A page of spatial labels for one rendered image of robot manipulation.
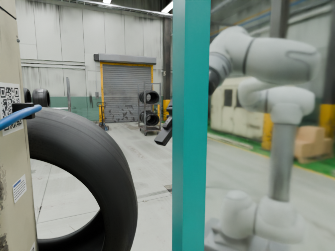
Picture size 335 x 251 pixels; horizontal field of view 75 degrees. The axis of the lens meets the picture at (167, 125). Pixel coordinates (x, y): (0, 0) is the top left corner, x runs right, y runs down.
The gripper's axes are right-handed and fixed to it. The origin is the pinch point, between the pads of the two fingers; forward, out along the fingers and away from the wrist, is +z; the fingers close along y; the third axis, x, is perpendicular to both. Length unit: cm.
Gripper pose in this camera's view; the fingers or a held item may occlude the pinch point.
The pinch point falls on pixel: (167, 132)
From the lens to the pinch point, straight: 51.7
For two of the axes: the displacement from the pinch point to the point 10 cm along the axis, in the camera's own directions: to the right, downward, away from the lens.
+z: -5.4, 7.3, -4.3
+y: 4.8, 6.8, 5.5
